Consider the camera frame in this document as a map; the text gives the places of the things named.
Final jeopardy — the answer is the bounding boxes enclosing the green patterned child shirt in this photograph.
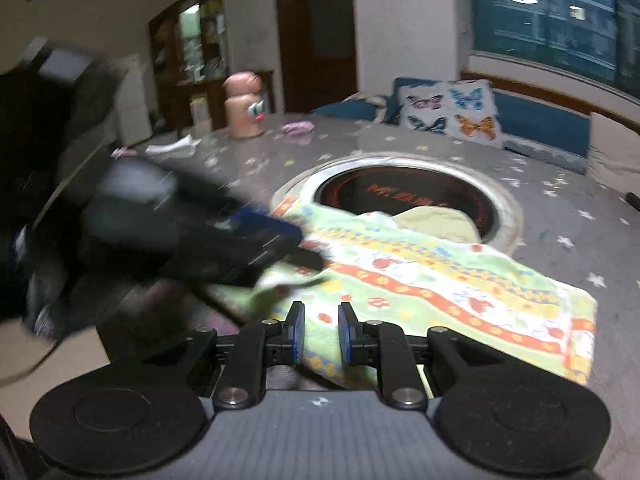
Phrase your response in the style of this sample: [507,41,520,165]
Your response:
[207,198,598,389]

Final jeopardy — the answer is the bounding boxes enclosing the white paper sheet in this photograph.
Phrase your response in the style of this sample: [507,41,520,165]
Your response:
[144,134,201,156]

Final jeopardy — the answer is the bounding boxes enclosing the round built-in induction cooker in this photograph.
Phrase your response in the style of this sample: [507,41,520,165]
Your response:
[270,152,524,255]

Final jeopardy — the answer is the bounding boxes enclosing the white refrigerator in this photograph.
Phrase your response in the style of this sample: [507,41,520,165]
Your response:
[115,53,152,146]

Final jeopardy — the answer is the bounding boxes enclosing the pink hair scrunchie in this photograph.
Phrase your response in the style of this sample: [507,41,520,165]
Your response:
[281,120,314,136]

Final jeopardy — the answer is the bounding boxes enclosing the pink cartoon water bottle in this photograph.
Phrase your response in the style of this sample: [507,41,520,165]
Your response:
[224,72,266,140]

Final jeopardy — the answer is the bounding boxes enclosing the beige cloth on sofa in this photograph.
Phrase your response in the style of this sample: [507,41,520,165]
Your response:
[343,92,390,124]

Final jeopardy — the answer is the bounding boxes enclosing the dark wooden cabinet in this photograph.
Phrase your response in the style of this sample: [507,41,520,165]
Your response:
[149,0,229,130]

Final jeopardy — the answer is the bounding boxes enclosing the butterfly print pillow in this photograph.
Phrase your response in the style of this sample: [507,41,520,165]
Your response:
[398,79,503,150]

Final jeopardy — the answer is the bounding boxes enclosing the dark wooden door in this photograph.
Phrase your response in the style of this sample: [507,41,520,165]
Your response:
[277,0,358,113]

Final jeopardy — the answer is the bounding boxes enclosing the blue sofa bench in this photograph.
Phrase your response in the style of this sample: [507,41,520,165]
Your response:
[314,77,590,174]

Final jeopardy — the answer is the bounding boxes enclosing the black remote control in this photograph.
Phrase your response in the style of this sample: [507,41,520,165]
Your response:
[624,193,640,211]

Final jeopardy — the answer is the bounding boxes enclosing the beige cushion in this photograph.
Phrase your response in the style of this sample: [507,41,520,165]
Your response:
[587,113,640,195]

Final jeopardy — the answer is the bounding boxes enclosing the large dark window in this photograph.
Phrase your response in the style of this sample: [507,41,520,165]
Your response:
[471,0,639,98]

